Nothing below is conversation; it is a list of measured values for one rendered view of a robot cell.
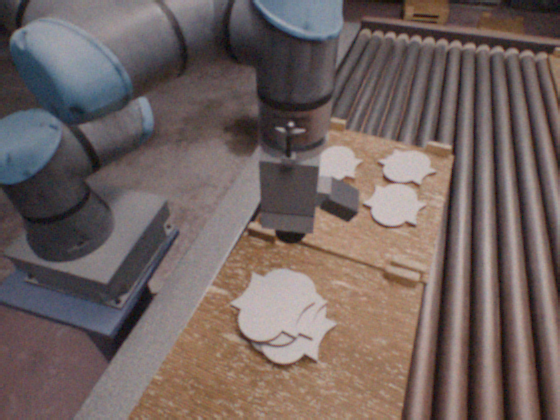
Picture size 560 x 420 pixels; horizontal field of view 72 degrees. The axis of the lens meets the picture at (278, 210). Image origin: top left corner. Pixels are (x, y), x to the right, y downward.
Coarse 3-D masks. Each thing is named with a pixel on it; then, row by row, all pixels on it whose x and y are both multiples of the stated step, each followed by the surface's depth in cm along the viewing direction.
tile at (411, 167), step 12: (396, 156) 92; (408, 156) 92; (420, 156) 92; (384, 168) 89; (396, 168) 89; (408, 168) 89; (420, 168) 89; (396, 180) 86; (408, 180) 86; (420, 180) 86
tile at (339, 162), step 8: (328, 152) 94; (336, 152) 94; (344, 152) 94; (352, 152) 94; (320, 160) 91; (328, 160) 91; (336, 160) 91; (344, 160) 91; (352, 160) 91; (360, 160) 91; (320, 168) 89; (328, 168) 89; (336, 168) 89; (344, 168) 89; (352, 168) 89; (328, 176) 87; (336, 176) 87; (344, 176) 87; (352, 176) 87
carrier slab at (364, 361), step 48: (240, 240) 75; (240, 288) 68; (336, 288) 68; (384, 288) 68; (192, 336) 61; (240, 336) 61; (336, 336) 61; (384, 336) 61; (192, 384) 56; (240, 384) 56; (288, 384) 56; (336, 384) 56; (384, 384) 56
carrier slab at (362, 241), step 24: (336, 144) 98; (360, 144) 98; (384, 144) 98; (408, 144) 98; (360, 168) 91; (432, 168) 91; (360, 192) 85; (432, 192) 85; (360, 216) 80; (432, 216) 80; (312, 240) 75; (336, 240) 75; (360, 240) 75; (384, 240) 75; (408, 240) 75; (432, 240) 75; (360, 264) 73; (384, 264) 71
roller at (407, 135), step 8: (424, 40) 152; (432, 40) 148; (424, 48) 144; (432, 48) 146; (424, 56) 138; (424, 64) 134; (416, 72) 132; (424, 72) 130; (416, 80) 126; (424, 80) 126; (416, 88) 122; (424, 88) 124; (416, 96) 118; (408, 104) 117; (416, 104) 115; (408, 112) 112; (416, 112) 112; (408, 120) 109; (416, 120) 110; (408, 128) 106; (416, 128) 108; (400, 136) 105; (408, 136) 103
